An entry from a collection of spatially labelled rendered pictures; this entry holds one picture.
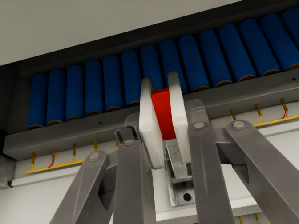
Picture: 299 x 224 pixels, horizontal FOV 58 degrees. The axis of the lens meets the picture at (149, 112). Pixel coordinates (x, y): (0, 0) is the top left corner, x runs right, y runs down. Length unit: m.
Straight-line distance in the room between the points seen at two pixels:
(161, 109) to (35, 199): 0.15
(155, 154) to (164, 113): 0.03
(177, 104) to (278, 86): 0.11
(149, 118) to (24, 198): 0.17
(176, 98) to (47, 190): 0.16
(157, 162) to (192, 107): 0.04
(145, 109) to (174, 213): 0.10
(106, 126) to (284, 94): 0.15
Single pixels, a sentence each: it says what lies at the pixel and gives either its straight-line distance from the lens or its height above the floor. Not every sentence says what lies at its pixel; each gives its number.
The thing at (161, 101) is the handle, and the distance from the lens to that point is 0.17.
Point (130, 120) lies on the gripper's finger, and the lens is 0.17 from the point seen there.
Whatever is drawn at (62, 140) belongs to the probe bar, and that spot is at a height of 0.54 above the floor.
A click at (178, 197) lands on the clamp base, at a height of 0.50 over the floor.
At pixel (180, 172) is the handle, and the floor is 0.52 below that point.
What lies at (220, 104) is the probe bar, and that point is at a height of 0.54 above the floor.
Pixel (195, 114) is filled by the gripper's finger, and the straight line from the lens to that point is 0.16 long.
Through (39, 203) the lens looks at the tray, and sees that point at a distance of 0.27.
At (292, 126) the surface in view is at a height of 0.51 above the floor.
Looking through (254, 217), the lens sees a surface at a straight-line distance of 0.41.
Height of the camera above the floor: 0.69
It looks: 41 degrees down
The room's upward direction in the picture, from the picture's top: 20 degrees counter-clockwise
